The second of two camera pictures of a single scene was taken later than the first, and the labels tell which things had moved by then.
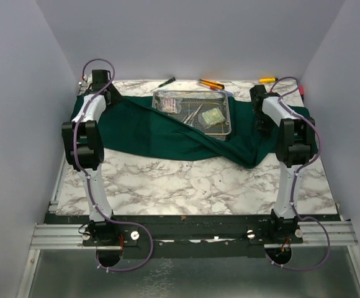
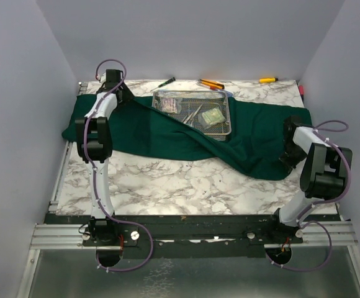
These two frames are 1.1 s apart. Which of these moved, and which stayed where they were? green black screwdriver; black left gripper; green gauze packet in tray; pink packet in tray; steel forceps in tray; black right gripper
Moved: black right gripper; black left gripper
Stayed: pink packet in tray; green black screwdriver; green gauze packet in tray; steel forceps in tray
